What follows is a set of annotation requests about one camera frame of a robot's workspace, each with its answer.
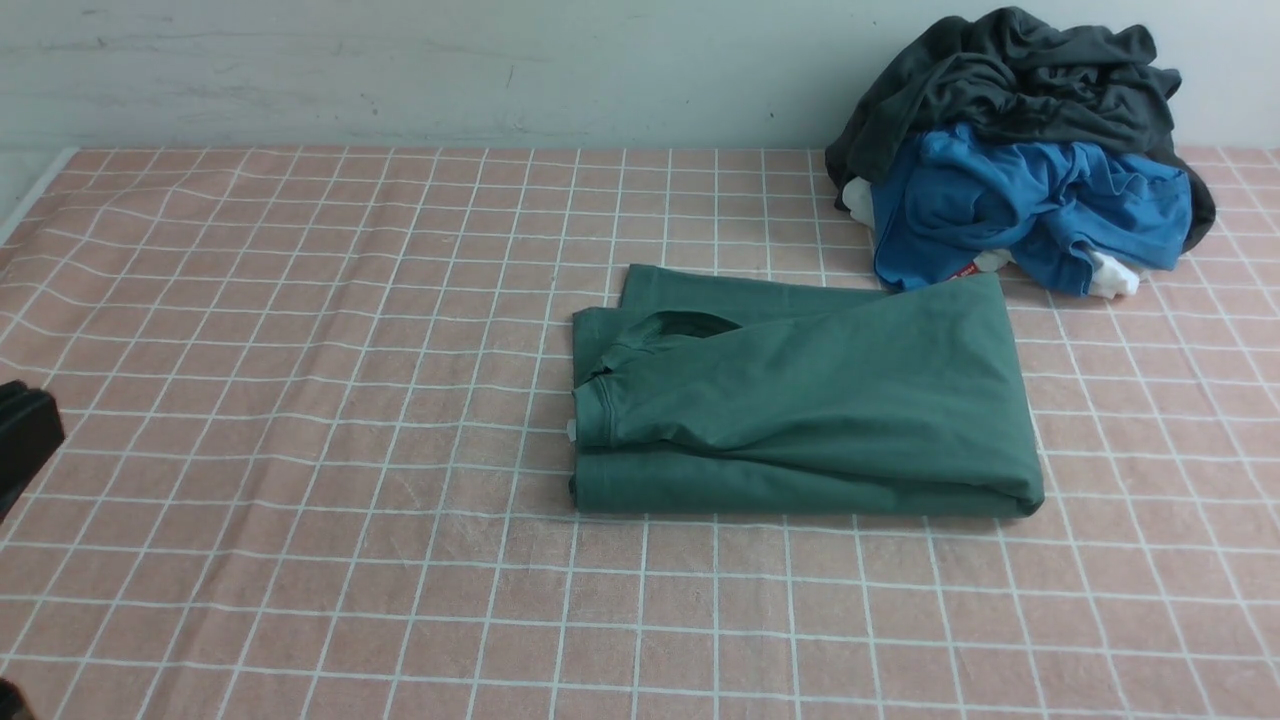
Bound dark grey crumpled garment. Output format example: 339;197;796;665
824;6;1217;252

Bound green long sleeve shirt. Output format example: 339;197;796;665
568;264;1044;518

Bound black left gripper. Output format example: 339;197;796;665
1;380;67;519

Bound blue crumpled garment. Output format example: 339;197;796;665
870;124;1190;297

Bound white crumpled garment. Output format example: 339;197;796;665
840;178;1146;300

